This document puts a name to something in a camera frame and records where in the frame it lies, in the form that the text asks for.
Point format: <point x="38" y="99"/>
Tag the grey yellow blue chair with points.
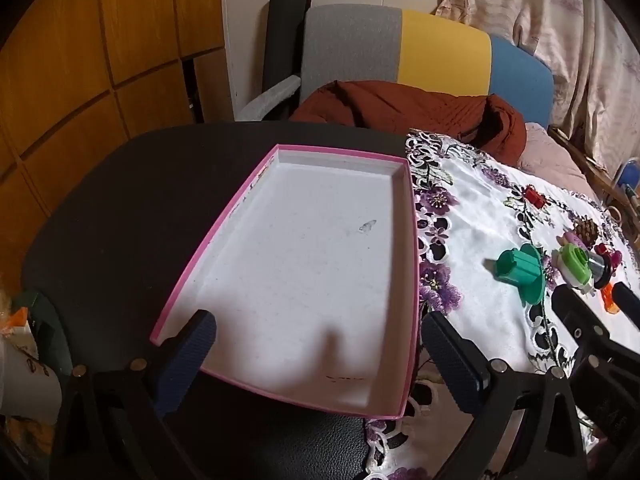
<point x="350" y="45"/>

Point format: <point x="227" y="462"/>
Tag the pale patterned curtain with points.
<point x="565" y="20"/>

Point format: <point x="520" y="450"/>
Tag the dark green bag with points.
<point x="42" y="325"/>

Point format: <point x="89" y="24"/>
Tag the pale pink blanket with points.
<point x="550" y="155"/>

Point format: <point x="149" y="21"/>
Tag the teal craft punch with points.
<point x="520" y="270"/>

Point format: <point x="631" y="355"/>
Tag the white floral embroidered tablecloth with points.
<point x="480" y="210"/>

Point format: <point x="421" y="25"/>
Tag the magenta craft punch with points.
<point x="567" y="238"/>

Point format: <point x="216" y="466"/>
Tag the brown pine cone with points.
<point x="586" y="231"/>

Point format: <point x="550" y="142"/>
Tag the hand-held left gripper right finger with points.
<point x="452" y="360"/>

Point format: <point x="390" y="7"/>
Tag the wooden panelled cabinet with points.
<point x="75" y="60"/>

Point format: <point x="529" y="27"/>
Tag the orange craft punch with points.
<point x="607" y="301"/>

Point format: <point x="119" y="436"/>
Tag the pink cardboard box tray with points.
<point x="300" y="260"/>

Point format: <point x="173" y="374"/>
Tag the black rolled mat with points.
<point x="285" y="35"/>

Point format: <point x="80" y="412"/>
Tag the rust red quilted jacket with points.
<point x="400" y="110"/>

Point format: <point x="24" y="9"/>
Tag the grey black craft punch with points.
<point x="599" y="267"/>

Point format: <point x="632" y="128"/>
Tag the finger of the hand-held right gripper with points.
<point x="629" y="305"/>
<point x="575" y="310"/>

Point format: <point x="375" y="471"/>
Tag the red cylinder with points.
<point x="602" y="249"/>

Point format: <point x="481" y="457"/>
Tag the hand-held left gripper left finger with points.
<point x="182" y="360"/>

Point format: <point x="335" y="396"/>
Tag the printed plastic bag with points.
<point x="25" y="385"/>

